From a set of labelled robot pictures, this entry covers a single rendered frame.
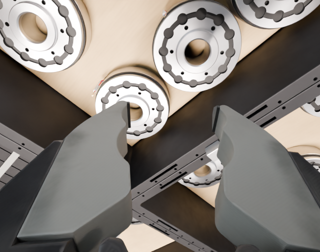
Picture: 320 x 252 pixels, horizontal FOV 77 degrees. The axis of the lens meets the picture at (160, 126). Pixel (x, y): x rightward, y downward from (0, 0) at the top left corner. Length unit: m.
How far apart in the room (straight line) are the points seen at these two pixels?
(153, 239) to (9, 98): 0.48
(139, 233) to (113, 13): 0.50
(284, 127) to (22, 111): 0.38
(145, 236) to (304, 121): 0.45
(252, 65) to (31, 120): 0.27
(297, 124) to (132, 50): 0.28
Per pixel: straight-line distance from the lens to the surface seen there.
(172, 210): 0.37
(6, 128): 0.27
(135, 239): 0.62
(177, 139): 0.26
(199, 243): 0.41
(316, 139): 0.43
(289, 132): 0.40
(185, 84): 0.26
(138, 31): 0.28
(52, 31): 0.27
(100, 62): 0.30
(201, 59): 0.27
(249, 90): 0.24
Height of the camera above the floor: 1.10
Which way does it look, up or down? 55 degrees down
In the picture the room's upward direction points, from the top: 179 degrees counter-clockwise
